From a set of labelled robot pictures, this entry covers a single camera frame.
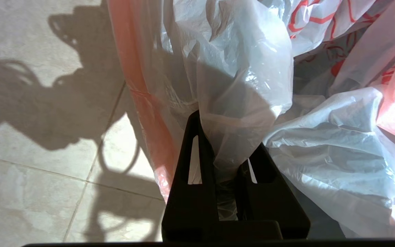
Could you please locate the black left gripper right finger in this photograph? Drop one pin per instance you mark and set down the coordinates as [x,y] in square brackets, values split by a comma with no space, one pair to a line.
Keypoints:
[273,206]

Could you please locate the white red bin liner bag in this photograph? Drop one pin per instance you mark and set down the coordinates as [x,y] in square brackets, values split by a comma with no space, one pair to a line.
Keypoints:
[245,68]

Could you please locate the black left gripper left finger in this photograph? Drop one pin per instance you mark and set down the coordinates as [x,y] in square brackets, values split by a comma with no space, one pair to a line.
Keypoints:
[190,209]

